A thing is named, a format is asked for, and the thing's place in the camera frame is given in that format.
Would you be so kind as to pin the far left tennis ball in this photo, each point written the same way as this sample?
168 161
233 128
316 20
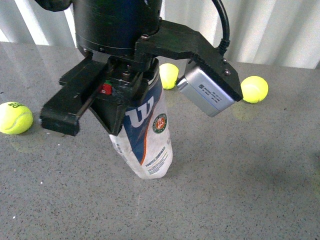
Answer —
15 118

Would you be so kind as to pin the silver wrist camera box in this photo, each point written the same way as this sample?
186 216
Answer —
199 88

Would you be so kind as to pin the crushed Wilson tennis ball can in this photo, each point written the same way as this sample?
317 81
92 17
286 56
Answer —
144 140

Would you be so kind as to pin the tennis ball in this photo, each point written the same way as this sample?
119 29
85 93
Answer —
15 118
254 89
168 75

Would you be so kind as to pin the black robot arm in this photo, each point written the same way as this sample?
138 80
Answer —
107 29

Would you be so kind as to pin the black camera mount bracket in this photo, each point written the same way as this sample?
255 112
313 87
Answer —
178 42

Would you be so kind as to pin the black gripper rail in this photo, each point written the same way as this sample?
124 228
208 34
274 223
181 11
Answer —
108 89

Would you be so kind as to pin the white pleated curtain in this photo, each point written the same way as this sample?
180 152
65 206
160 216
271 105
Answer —
269 32

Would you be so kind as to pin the right tennis ball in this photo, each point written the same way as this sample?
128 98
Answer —
254 89

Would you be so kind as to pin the middle tennis ball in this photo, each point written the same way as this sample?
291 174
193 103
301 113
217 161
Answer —
168 75

